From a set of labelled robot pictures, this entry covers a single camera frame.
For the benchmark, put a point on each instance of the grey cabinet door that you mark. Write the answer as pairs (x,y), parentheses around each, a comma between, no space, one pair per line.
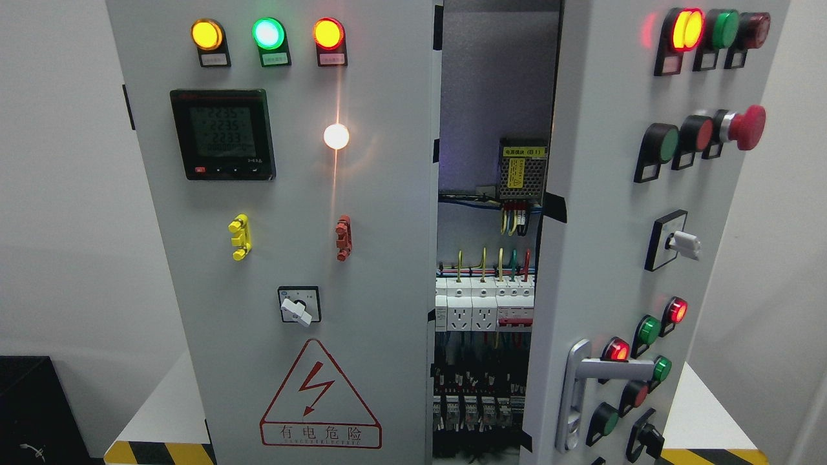
(382,83)
(634,138)

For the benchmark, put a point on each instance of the red indicator light left door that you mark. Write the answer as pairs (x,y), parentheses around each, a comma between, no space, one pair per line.
(328,33)

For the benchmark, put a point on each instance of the green indicator light left door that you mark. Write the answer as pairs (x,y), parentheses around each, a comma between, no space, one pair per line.
(268,33)

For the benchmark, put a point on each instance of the yellow indicator light left door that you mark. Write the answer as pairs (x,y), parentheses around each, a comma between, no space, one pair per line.
(207,34)

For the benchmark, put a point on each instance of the red terminal connector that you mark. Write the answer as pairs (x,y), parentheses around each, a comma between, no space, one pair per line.
(344,238)

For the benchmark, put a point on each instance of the white socket breaker row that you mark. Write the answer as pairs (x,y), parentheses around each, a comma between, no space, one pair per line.
(493,304)

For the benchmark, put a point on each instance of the white indicator light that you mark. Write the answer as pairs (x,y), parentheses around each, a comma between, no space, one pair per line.
(336,136)

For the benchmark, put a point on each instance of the metal mesh power supply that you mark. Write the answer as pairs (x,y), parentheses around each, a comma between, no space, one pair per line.
(522,168)

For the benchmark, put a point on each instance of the yellow terminal connector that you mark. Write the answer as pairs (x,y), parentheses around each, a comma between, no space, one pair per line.
(240,236)

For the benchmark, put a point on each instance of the relay terminal row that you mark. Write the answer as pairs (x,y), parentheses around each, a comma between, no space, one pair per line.
(467,403)

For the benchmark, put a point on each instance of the red electric hazard sticker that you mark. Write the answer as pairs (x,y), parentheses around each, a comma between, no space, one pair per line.
(317,406)

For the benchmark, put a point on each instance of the black digital power meter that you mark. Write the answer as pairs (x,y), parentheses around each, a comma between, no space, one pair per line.
(224,134)

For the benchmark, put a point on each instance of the red emergency stop button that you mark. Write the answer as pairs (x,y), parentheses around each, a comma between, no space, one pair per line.
(745,128)

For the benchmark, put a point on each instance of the black box at left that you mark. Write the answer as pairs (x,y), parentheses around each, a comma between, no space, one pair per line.
(37,424)

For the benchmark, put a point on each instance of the white rotary selector switch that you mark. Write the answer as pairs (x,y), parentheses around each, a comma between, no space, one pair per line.
(299,304)

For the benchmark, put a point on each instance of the silver door lever handle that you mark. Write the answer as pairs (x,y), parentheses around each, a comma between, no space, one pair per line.
(579,368)

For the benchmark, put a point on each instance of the right door rotary switch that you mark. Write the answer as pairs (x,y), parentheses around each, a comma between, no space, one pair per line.
(668,240)

